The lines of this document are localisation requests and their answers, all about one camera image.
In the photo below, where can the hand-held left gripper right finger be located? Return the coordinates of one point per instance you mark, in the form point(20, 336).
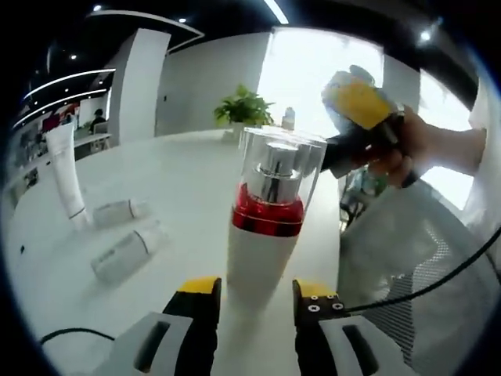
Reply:
point(313, 344)

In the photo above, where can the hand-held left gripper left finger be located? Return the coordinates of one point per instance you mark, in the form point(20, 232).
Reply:
point(195, 333)

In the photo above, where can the red-collared white skincare bottle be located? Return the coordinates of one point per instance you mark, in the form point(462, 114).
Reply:
point(266, 254)

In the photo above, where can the small white skincare bottle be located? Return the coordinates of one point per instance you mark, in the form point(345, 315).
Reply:
point(123, 252)
point(115, 212)

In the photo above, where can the white skincare tube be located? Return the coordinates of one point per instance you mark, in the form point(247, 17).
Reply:
point(66, 172)

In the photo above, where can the small pale bottle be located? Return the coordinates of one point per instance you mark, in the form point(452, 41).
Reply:
point(289, 117)

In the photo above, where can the person's right hand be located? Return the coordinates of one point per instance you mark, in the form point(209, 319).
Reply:
point(415, 152)

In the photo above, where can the window with blinds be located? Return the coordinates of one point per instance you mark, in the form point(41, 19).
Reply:
point(313, 70)

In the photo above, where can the potted green plant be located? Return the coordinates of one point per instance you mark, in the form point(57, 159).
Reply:
point(242, 109)

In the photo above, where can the white mesh chair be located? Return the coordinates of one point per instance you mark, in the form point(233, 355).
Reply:
point(415, 254)

